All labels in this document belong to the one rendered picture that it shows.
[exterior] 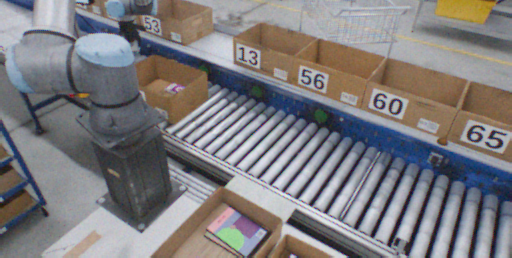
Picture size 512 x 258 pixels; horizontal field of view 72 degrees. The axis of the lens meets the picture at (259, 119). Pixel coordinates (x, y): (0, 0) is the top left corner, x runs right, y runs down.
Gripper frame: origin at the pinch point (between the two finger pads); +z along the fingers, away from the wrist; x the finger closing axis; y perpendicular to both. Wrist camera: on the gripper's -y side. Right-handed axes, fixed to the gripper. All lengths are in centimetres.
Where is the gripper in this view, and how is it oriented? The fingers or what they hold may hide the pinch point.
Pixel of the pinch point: (137, 51)
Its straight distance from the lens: 217.9
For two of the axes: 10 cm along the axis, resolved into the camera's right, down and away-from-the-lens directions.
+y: -5.4, 5.0, -6.7
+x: 8.4, 3.4, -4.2
